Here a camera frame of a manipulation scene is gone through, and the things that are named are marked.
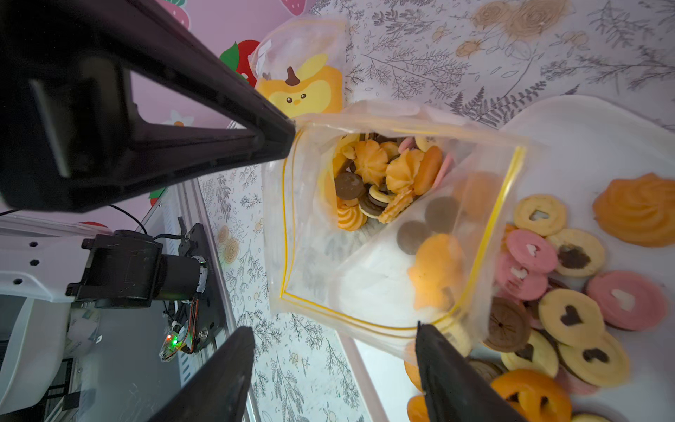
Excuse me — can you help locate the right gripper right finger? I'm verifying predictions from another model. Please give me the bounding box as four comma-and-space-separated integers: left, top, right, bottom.
415, 323, 524, 422

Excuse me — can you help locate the brown round cookie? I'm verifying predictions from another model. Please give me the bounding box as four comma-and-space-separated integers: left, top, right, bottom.
483, 297, 531, 353

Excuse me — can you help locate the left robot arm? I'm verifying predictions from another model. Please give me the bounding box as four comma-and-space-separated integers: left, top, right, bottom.
1, 1, 295, 414

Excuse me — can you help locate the pretzel shaped orange cookie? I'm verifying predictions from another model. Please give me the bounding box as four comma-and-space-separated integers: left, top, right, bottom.
490, 369, 572, 421

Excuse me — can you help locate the ziploc bag with cookies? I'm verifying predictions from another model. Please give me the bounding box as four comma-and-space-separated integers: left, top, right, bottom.
249, 15, 348, 119

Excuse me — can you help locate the aluminium front rail frame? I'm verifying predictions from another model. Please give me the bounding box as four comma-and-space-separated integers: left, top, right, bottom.
148, 179, 261, 421

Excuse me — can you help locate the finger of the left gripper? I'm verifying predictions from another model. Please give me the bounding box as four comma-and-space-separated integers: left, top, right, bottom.
1, 1, 295, 213

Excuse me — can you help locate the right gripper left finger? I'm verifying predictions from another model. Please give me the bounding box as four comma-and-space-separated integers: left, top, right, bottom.
150, 326, 255, 422

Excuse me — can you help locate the white plastic tray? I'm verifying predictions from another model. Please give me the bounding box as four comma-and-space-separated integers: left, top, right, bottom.
336, 94, 675, 422

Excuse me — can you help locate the pink heart cookie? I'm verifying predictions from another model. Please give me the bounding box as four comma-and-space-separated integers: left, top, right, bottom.
583, 270, 668, 332

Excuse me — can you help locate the ziploc bag yellow duck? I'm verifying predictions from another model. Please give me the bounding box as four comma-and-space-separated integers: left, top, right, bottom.
263, 100, 533, 360

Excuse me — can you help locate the orange swirl cookie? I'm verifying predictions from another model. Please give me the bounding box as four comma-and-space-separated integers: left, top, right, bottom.
592, 173, 674, 248

